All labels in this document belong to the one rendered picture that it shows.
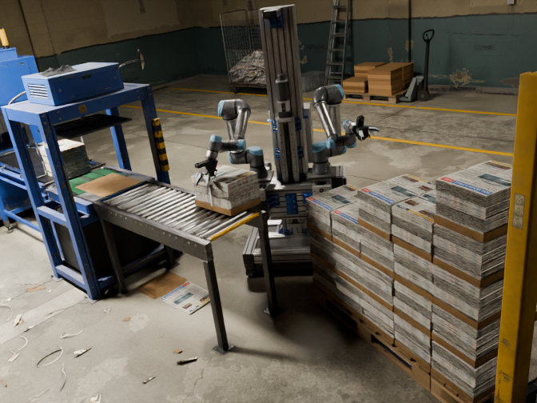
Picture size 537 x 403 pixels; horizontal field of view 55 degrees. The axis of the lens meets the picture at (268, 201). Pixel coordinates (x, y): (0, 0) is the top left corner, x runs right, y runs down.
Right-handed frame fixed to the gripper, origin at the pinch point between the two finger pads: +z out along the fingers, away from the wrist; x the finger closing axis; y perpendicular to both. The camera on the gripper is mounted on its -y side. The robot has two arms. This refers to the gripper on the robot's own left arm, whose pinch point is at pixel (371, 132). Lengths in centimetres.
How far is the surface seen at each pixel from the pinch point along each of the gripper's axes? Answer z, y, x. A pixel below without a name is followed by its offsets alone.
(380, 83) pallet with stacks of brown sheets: -517, 131, -289
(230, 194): -16, 14, 98
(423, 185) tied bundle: 58, 17, 2
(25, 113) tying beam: -116, -58, 208
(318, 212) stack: 2, 40, 47
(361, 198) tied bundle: 46, 18, 35
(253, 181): -28, 16, 78
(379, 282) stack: 61, 66, 40
